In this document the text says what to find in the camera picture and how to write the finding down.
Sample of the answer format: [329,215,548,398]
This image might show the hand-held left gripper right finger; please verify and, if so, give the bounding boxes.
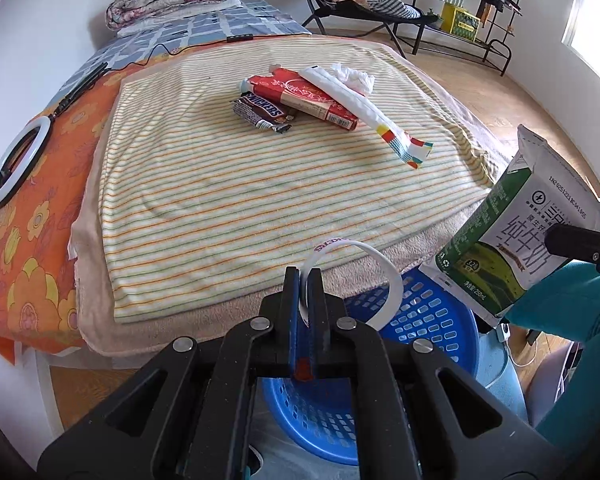
[307,267,571,480]

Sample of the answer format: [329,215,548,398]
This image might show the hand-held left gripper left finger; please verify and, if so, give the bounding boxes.
[36,266,303,480]

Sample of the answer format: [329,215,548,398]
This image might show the green and white milk carton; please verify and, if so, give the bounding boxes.
[420,125,600,328]

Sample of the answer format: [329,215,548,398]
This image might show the white curled wrapper strip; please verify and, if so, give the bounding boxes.
[300,238,403,332]

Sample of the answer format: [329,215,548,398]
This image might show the blue plastic basket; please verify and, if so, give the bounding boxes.
[257,262,481,466]

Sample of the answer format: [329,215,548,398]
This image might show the brown chocolate bar wrapper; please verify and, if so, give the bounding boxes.
[241,90,293,123]
[230,99,293,135]

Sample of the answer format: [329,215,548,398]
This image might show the red tissue pack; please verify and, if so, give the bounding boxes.
[240,66,361,132]

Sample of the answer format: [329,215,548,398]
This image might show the white tissue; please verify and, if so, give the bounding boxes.
[330,62,376,96]

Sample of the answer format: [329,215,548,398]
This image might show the person's teal clothing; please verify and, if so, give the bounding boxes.
[505,260,600,461]

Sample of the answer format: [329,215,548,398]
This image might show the beige towel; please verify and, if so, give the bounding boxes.
[70,35,521,361]

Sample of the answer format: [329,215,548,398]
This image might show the striped towel blanket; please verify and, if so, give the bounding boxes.
[100,35,511,321]

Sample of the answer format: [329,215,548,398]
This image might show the black clothes rack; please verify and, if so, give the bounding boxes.
[410,0,526,77]

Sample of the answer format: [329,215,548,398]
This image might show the yellow crate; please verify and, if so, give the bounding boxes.
[440,2,482,42]

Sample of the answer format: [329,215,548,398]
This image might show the orange floral bed sheet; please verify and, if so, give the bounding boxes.
[0,67,131,366]

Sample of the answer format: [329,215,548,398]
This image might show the striped cloth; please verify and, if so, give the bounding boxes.
[367,0,423,21]

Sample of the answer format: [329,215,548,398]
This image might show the blue plaid bed sheet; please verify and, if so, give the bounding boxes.
[67,0,313,86]

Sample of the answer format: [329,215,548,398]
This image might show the black folded light stand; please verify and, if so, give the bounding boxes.
[50,61,110,120]

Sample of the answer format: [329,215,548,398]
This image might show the white charger cable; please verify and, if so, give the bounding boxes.
[495,322,537,367]

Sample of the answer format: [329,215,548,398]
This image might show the white bed frame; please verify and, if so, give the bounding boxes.
[15,340,81,436]

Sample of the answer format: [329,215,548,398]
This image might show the black cable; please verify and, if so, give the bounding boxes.
[107,37,231,72]

